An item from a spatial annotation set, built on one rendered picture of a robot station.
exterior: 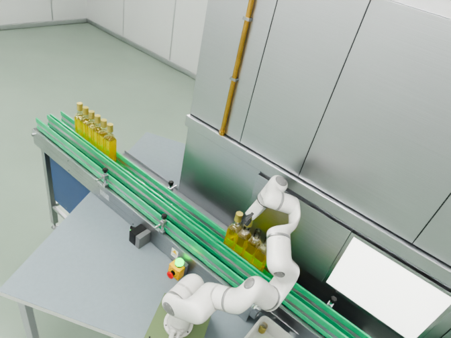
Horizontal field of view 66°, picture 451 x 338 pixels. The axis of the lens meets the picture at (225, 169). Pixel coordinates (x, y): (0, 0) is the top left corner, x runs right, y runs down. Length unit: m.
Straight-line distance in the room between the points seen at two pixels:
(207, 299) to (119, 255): 0.77
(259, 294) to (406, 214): 0.62
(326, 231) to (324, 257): 0.14
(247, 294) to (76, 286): 0.91
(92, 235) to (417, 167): 1.55
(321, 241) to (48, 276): 1.25
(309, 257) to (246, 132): 0.64
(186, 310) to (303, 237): 0.65
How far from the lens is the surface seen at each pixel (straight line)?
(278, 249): 1.22
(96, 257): 1.92
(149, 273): 1.85
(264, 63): 1.48
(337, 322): 1.75
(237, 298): 1.20
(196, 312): 1.26
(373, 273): 1.61
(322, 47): 1.36
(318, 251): 1.66
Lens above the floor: 2.25
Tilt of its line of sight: 36 degrees down
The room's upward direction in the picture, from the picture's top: 14 degrees clockwise
